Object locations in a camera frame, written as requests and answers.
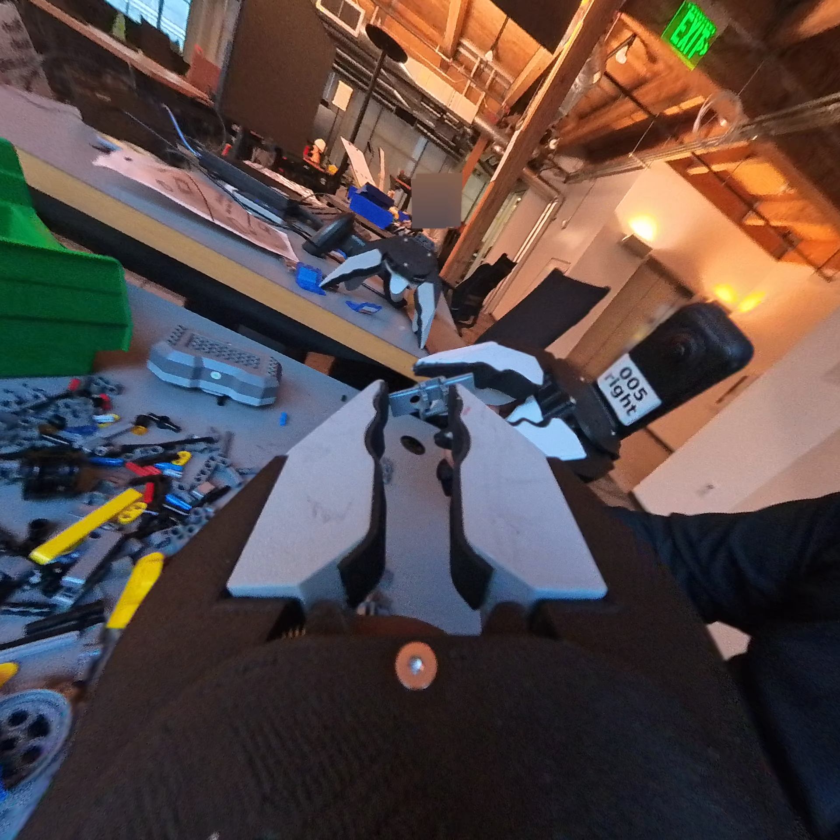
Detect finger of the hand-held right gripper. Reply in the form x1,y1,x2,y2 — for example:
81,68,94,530
504,393,592,464
414,342,547,396

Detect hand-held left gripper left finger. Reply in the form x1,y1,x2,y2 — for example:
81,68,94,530
226,381,392,607

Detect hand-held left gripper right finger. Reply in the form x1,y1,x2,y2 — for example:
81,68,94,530
444,381,610,615

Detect small grey brick piece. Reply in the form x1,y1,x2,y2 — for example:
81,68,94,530
388,372,476,421

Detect pile of grey brick parts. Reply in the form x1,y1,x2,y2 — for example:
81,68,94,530
0,374,284,657

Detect yellow brick beam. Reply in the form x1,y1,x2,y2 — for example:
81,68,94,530
29,486,149,567

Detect person's right forearm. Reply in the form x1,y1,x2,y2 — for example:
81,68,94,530
607,489,840,634

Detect grey desk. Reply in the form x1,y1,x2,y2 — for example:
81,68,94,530
0,283,434,815

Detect idle black white gripper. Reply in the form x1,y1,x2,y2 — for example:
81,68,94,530
319,230,450,350

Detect grey brick hub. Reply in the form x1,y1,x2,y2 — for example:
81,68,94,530
147,326,284,408

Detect blue container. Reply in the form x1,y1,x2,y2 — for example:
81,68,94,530
347,184,396,227

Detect green exit sign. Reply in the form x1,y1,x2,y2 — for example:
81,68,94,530
659,0,724,70

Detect green plastic bin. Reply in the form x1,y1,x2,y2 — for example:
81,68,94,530
0,138,133,379

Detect person's dark clothed torso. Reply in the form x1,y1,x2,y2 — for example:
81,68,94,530
709,493,840,840

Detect dark partition panel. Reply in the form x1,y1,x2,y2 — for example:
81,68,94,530
216,0,340,153

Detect wooden edged background table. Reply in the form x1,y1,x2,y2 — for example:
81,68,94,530
0,86,437,382

